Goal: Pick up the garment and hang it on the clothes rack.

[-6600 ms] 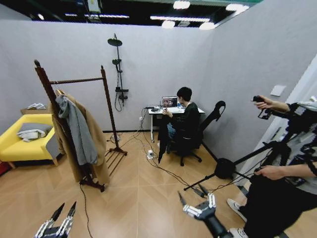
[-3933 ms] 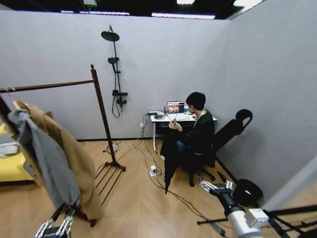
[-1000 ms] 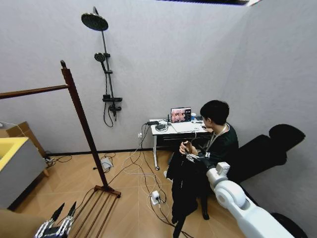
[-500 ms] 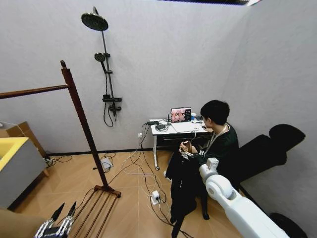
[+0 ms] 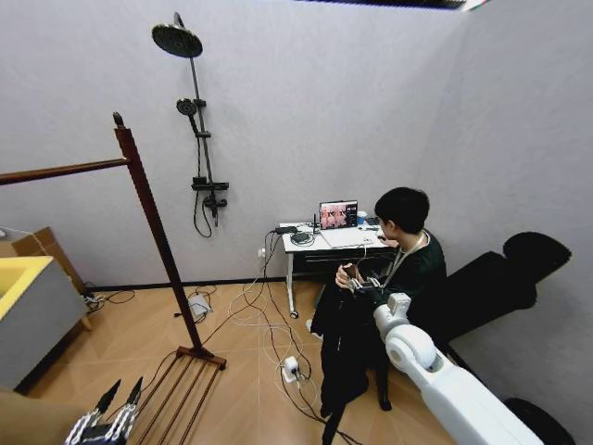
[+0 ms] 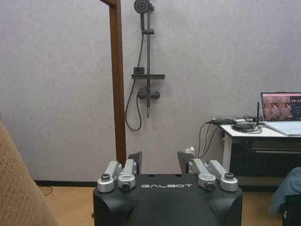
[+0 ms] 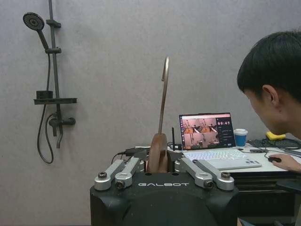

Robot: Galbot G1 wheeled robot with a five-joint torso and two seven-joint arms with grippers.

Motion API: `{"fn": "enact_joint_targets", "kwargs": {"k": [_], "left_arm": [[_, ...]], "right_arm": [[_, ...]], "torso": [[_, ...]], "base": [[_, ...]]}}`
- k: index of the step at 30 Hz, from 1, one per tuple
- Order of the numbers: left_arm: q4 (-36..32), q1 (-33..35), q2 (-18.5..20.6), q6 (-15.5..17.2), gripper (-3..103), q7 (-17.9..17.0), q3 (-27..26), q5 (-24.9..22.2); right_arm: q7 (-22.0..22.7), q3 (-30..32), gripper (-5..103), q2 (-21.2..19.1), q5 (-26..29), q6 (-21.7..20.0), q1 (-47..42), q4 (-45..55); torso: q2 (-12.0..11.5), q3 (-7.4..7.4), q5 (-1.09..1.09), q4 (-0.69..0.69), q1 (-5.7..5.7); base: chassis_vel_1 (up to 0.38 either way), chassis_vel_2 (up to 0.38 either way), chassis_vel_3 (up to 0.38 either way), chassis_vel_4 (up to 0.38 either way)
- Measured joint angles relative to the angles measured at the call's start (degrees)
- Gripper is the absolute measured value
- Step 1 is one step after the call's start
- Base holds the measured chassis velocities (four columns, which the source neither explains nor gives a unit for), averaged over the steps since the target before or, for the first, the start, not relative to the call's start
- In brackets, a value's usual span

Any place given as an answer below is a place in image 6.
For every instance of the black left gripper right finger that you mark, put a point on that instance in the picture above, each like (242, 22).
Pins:
(207, 173)

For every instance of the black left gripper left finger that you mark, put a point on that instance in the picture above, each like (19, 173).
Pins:
(117, 173)

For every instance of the blue grey garment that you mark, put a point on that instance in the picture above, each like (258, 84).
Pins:
(287, 190)

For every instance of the white desk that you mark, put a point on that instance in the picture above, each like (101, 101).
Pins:
(254, 139)

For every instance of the black power adapter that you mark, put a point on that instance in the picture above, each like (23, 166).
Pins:
(243, 127)

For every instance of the black box under desk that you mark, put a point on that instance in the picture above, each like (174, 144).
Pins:
(265, 157)

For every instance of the black antenna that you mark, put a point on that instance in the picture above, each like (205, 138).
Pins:
(258, 113)

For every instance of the dark grey shower mixer tap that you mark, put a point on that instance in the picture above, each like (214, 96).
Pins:
(148, 95)

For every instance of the open silver laptop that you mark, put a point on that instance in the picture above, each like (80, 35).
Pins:
(282, 113)

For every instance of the dark grey shower shelf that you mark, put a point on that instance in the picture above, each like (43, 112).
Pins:
(148, 76)

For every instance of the dark grey shower head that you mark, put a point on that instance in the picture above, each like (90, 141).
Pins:
(142, 5)

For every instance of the white wall plug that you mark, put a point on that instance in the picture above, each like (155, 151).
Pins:
(190, 150)

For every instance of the brown wooden rack post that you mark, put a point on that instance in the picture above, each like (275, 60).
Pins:
(116, 80)

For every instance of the dark grey shower rail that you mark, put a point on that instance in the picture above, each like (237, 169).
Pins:
(148, 58)

